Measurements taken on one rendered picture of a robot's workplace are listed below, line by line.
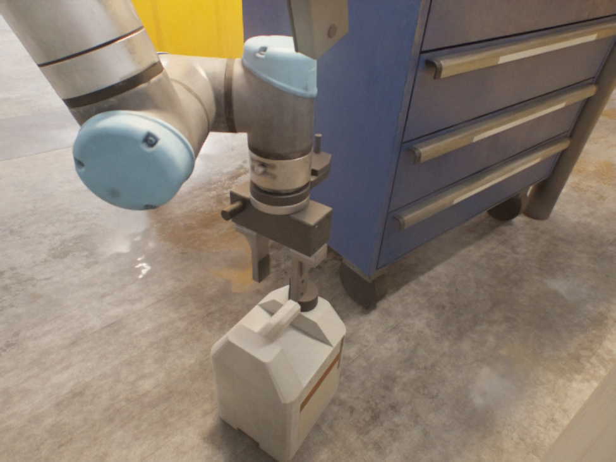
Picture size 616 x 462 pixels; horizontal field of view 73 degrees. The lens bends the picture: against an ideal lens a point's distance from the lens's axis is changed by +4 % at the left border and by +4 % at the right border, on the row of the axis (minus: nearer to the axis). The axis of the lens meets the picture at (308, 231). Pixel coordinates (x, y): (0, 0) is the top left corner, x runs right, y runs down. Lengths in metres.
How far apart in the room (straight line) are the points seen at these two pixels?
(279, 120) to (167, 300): 0.69
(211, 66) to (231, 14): 1.33
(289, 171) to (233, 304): 0.60
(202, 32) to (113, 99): 1.40
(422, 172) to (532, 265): 0.60
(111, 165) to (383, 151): 0.49
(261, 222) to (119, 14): 0.29
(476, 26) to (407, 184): 0.27
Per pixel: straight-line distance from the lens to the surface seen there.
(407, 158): 0.74
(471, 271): 1.20
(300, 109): 0.43
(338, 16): 0.21
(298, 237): 0.49
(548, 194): 1.50
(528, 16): 0.91
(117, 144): 0.31
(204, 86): 0.42
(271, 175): 0.46
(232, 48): 1.79
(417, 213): 0.82
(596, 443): 0.30
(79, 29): 0.31
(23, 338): 1.07
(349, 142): 0.76
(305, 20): 0.20
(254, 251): 0.58
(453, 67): 0.71
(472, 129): 0.86
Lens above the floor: 0.72
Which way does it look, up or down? 36 degrees down
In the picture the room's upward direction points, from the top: 3 degrees clockwise
